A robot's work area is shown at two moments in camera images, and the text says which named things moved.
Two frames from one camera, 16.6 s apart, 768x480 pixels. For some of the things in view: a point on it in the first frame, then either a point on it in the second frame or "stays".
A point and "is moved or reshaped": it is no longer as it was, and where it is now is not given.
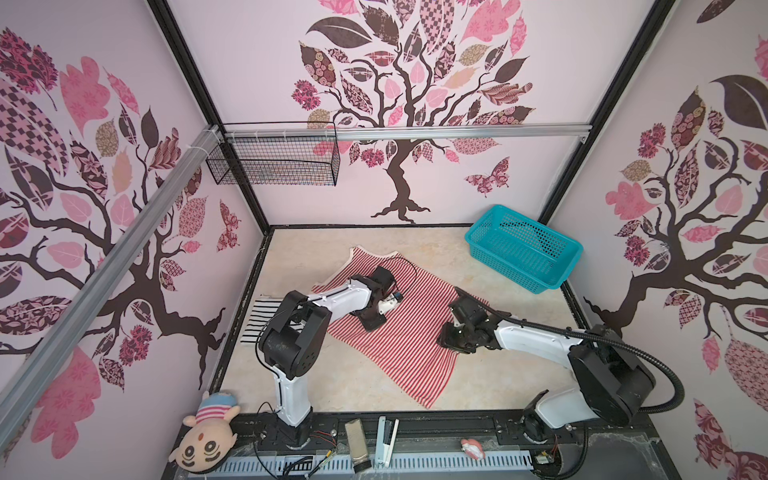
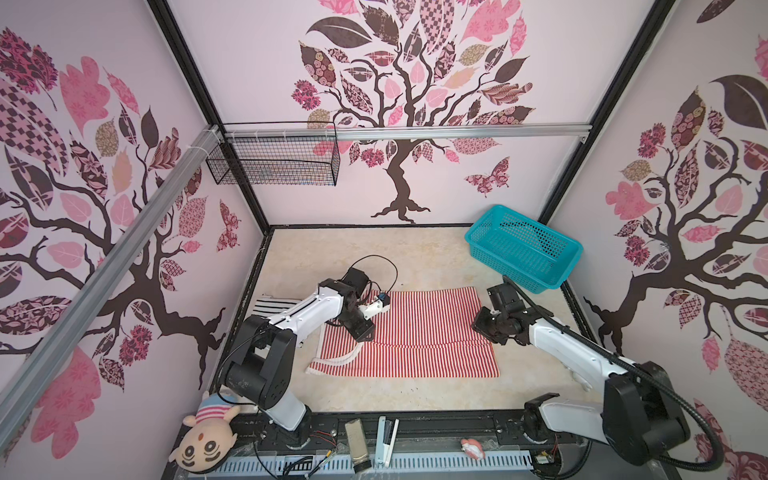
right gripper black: x=446 y=339 → x=478 y=325
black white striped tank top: x=262 y=313 stays
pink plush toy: x=207 y=437 stays
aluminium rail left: x=22 y=401 stays
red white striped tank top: x=403 y=352 is moved or reshaped
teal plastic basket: x=526 y=252 stays
